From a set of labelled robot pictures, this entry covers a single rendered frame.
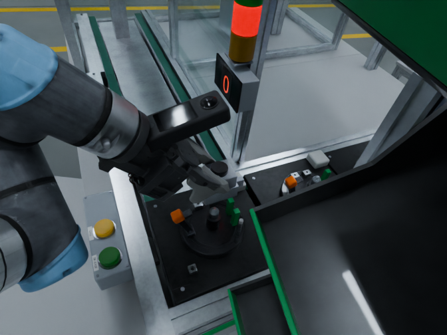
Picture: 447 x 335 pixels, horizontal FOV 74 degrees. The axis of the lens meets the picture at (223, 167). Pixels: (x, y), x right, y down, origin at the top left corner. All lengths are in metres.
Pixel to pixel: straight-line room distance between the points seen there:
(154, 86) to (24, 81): 0.87
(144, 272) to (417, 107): 0.55
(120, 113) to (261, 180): 0.49
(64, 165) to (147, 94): 1.23
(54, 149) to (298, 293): 2.24
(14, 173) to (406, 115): 0.36
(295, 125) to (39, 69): 0.94
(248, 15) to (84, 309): 0.66
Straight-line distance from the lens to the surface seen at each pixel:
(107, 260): 0.65
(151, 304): 0.62
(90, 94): 0.33
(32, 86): 0.31
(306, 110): 1.23
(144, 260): 0.65
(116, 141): 0.35
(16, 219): 0.36
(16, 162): 0.38
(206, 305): 0.62
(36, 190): 0.37
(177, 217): 0.56
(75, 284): 0.77
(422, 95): 0.23
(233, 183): 0.51
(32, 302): 0.79
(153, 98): 1.09
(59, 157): 2.30
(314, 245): 0.22
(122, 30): 1.49
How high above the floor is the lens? 1.54
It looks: 48 degrees down
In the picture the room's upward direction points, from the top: 8 degrees clockwise
